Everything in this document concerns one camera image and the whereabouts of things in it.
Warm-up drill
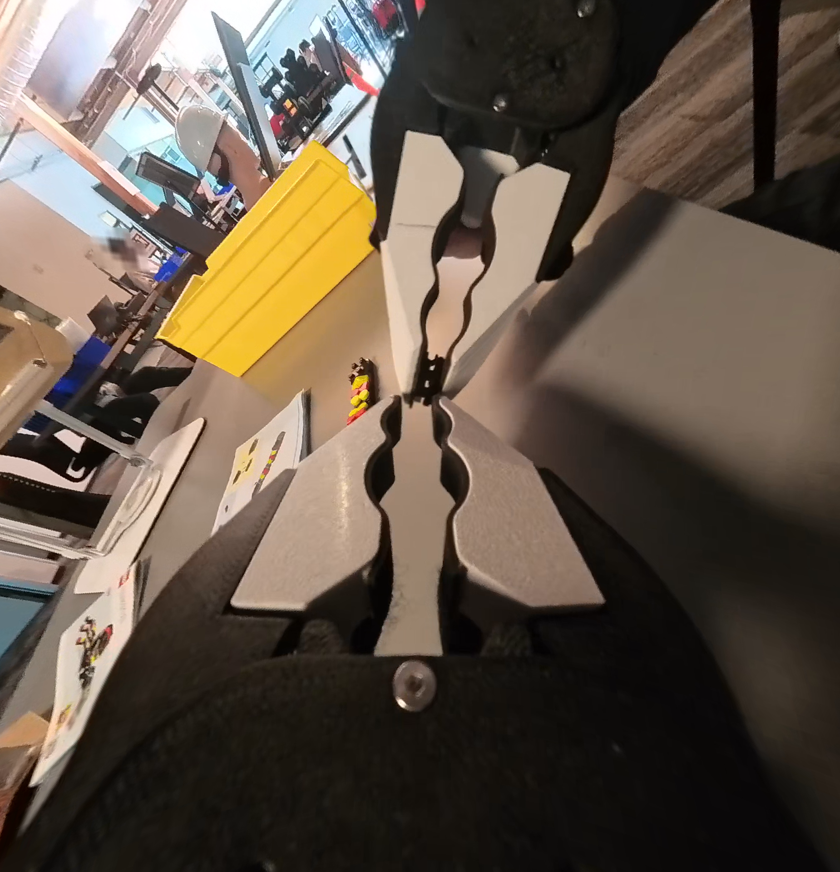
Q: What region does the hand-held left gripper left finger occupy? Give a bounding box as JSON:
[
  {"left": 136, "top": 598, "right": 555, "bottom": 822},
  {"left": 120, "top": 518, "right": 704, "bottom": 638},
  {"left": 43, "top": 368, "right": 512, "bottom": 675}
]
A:
[{"left": 228, "top": 394, "right": 403, "bottom": 613}]

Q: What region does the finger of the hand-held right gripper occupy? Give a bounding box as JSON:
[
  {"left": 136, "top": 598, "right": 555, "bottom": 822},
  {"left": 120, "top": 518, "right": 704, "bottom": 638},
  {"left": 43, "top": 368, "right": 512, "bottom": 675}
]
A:
[
  {"left": 442, "top": 161, "right": 573, "bottom": 396},
  {"left": 379, "top": 129, "right": 469, "bottom": 397}
]

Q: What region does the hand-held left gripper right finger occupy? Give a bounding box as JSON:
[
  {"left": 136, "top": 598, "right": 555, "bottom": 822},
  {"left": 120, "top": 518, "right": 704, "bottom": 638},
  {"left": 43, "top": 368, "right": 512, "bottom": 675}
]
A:
[{"left": 432, "top": 396, "right": 607, "bottom": 613}]

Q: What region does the yellow plastic tray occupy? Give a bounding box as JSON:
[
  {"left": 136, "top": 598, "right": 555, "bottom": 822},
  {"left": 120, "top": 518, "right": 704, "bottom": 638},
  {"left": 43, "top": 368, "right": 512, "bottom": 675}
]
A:
[{"left": 154, "top": 139, "right": 380, "bottom": 376}]

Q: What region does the long red yellow lego assembly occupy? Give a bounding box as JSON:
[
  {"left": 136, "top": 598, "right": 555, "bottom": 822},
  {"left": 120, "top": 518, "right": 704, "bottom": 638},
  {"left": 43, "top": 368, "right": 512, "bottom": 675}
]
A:
[{"left": 347, "top": 357, "right": 378, "bottom": 426}]

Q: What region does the small black lego piece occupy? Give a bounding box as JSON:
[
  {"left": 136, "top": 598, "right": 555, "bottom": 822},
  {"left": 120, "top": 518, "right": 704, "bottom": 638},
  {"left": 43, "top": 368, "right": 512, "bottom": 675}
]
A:
[{"left": 408, "top": 351, "right": 447, "bottom": 410}]

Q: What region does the open lego instruction booklet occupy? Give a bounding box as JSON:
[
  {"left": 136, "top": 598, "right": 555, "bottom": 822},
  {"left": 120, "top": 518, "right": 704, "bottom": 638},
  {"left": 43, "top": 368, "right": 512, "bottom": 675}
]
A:
[{"left": 212, "top": 390, "right": 312, "bottom": 535}]

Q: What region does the closed lego instruction booklet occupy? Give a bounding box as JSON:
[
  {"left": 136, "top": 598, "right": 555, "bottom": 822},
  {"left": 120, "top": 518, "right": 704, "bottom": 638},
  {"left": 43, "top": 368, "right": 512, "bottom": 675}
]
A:
[{"left": 28, "top": 559, "right": 152, "bottom": 788}]

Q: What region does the person's right hand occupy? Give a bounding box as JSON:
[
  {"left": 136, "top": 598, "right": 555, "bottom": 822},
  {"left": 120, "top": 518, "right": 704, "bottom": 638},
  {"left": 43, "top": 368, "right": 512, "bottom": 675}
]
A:
[{"left": 442, "top": 228, "right": 490, "bottom": 263}]

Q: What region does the wooden laptop stand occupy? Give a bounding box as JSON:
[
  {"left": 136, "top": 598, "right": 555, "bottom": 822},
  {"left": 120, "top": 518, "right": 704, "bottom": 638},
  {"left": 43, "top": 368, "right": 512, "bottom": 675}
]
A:
[{"left": 0, "top": 300, "right": 206, "bottom": 594}]

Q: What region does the black monitor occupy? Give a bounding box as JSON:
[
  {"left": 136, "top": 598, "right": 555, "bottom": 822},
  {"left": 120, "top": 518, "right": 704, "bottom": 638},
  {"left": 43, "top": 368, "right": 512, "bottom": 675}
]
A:
[{"left": 212, "top": 10, "right": 285, "bottom": 181}]

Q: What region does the white hard hat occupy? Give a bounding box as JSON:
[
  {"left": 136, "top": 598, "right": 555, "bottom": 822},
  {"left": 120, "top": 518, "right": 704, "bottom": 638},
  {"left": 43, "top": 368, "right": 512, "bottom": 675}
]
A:
[{"left": 175, "top": 105, "right": 229, "bottom": 171}]

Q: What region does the brown cardboard box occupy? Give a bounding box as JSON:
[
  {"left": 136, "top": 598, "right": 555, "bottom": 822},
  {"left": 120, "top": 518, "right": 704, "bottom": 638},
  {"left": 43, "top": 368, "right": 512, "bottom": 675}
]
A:
[{"left": 0, "top": 712, "right": 53, "bottom": 846}]

